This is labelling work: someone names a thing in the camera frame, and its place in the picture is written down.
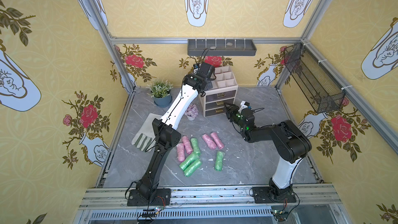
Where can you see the black wire mesh basket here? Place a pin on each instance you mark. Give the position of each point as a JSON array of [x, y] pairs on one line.
[[322, 92]]

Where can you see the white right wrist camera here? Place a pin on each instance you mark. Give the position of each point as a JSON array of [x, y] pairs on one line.
[[244, 105]]

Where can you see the aluminum front rail frame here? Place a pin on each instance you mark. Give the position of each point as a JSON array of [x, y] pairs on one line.
[[316, 204]]

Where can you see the beige three-drawer organizer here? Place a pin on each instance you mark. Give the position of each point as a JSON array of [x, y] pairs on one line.
[[225, 81]]

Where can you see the white green work glove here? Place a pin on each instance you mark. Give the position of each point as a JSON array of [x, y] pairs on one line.
[[144, 139]]

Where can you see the pink trash bag roll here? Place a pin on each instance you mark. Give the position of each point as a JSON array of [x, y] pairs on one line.
[[180, 153], [187, 145], [209, 141], [217, 140]]

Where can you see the gray wall shelf tray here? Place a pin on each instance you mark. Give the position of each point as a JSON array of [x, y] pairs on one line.
[[221, 47]]

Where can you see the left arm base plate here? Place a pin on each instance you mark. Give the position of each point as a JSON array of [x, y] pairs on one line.
[[161, 197]]

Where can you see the purple flowers in white pot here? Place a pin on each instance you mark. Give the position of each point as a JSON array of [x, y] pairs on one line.
[[191, 112]]

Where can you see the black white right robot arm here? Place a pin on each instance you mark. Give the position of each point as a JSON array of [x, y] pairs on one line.
[[291, 144]]

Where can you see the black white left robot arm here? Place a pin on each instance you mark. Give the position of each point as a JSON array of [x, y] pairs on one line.
[[165, 129]]

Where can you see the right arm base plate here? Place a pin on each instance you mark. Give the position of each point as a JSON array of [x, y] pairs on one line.
[[264, 196]]

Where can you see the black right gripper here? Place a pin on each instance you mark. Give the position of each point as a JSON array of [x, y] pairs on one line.
[[230, 110]]

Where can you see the green plant in blue pot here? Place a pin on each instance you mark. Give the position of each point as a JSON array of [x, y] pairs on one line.
[[160, 91]]

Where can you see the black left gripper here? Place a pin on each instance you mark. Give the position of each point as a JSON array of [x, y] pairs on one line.
[[207, 69]]

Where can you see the green trash bag roll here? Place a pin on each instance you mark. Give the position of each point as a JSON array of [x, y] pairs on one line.
[[195, 146], [189, 160], [219, 161], [192, 168]]

